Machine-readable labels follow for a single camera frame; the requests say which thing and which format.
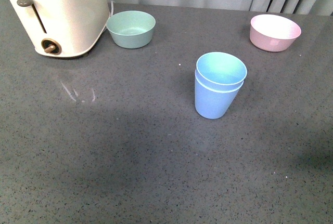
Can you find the blue cup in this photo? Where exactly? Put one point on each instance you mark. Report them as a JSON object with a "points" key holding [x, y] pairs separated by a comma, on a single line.
{"points": [[220, 71], [212, 98]]}

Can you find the green bowl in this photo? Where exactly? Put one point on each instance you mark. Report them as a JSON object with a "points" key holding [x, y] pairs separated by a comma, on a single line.
{"points": [[131, 29]]}

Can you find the pink bowl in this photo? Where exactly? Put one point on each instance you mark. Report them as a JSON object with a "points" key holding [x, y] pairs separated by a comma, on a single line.
{"points": [[273, 33]]}

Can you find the cream white toaster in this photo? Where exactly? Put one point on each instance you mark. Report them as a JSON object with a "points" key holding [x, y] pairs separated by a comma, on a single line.
{"points": [[63, 28]]}

